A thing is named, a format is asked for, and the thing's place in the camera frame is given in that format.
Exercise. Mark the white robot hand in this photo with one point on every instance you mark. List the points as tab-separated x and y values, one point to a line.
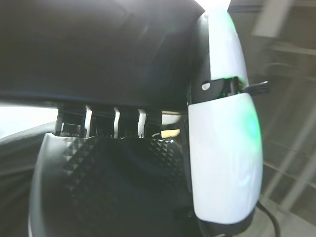
222	153

